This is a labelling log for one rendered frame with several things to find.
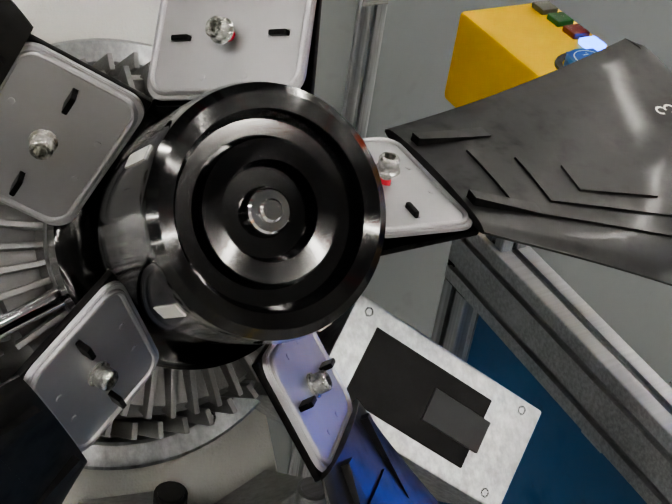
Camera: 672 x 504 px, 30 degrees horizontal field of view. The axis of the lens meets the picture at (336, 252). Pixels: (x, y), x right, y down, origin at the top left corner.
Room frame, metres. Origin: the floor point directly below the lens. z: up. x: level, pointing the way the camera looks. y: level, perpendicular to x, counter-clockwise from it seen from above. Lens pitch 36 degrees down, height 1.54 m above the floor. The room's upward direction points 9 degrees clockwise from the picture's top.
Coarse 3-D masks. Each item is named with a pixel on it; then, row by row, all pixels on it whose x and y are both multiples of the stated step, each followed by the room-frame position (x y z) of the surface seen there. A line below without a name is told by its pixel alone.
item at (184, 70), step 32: (192, 0) 0.59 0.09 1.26; (224, 0) 0.58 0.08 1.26; (256, 0) 0.58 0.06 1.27; (288, 0) 0.57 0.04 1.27; (160, 32) 0.58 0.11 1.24; (192, 32) 0.58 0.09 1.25; (256, 32) 0.56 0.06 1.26; (160, 64) 0.57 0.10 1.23; (192, 64) 0.56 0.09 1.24; (224, 64) 0.56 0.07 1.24; (256, 64) 0.55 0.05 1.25; (288, 64) 0.55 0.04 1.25; (160, 96) 0.55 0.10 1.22; (192, 96) 0.55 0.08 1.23
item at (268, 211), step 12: (264, 192) 0.47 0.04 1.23; (276, 192) 0.47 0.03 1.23; (252, 204) 0.46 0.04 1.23; (264, 204) 0.46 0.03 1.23; (276, 204) 0.47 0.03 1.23; (288, 204) 0.47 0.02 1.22; (252, 216) 0.46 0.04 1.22; (264, 216) 0.46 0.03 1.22; (276, 216) 0.46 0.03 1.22; (288, 216) 0.47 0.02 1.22; (264, 228) 0.46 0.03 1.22; (276, 228) 0.46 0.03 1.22
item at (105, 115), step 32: (32, 64) 0.49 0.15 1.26; (64, 64) 0.49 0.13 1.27; (0, 96) 0.49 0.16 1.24; (32, 96) 0.49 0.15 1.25; (64, 96) 0.49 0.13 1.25; (96, 96) 0.49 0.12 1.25; (128, 96) 0.50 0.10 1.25; (0, 128) 0.49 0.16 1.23; (32, 128) 0.49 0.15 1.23; (64, 128) 0.49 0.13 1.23; (96, 128) 0.50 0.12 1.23; (128, 128) 0.50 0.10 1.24; (0, 160) 0.49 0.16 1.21; (32, 160) 0.49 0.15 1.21; (64, 160) 0.49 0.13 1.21; (96, 160) 0.50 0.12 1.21; (0, 192) 0.49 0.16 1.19; (32, 192) 0.49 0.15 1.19; (64, 192) 0.50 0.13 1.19; (64, 224) 0.50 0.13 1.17
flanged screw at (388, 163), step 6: (384, 156) 0.56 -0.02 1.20; (390, 156) 0.56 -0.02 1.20; (396, 156) 0.56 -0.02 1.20; (378, 162) 0.56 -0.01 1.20; (384, 162) 0.55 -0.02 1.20; (390, 162) 0.55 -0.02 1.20; (396, 162) 0.56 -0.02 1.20; (378, 168) 0.56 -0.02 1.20; (384, 168) 0.55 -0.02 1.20; (390, 168) 0.55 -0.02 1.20; (396, 168) 0.56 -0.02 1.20; (384, 174) 0.55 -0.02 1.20; (390, 174) 0.55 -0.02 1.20; (396, 174) 0.56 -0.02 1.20; (384, 180) 0.56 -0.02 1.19; (390, 180) 0.56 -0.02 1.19
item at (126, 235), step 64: (192, 128) 0.47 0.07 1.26; (256, 128) 0.49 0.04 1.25; (320, 128) 0.50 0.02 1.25; (128, 192) 0.46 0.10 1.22; (192, 192) 0.46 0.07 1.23; (320, 192) 0.48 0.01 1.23; (64, 256) 0.50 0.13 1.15; (128, 256) 0.45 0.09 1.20; (192, 256) 0.44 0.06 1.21; (256, 256) 0.46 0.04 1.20; (320, 256) 0.46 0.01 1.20; (192, 320) 0.43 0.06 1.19; (256, 320) 0.43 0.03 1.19; (320, 320) 0.44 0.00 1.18
